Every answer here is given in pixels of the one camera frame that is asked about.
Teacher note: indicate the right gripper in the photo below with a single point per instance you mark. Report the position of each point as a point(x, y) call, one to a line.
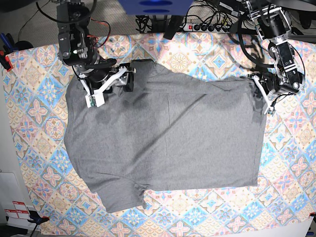
point(101, 77)

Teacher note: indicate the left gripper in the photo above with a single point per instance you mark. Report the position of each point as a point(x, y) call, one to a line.
point(272, 88)

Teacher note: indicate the grey T-shirt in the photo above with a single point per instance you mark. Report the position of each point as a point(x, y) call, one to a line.
point(181, 133)

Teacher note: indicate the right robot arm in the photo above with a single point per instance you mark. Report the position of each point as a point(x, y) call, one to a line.
point(78, 47)

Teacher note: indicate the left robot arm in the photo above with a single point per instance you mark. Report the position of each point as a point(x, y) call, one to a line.
point(271, 24)

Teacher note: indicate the white power strip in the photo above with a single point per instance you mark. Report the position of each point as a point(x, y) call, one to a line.
point(205, 27)

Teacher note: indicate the patterned tile tablecloth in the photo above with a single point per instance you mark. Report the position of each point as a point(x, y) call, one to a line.
point(36, 113)

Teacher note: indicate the red clamp left top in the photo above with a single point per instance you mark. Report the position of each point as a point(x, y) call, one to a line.
point(6, 63)

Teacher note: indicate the blue clamp bottom left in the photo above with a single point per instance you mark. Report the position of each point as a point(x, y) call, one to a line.
point(36, 219)

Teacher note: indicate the white box with red labels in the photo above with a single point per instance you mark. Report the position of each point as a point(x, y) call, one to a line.
point(13, 203)

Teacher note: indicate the black centre post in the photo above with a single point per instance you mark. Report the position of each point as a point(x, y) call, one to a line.
point(173, 26)

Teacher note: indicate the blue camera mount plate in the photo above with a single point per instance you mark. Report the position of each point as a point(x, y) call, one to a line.
point(155, 7)

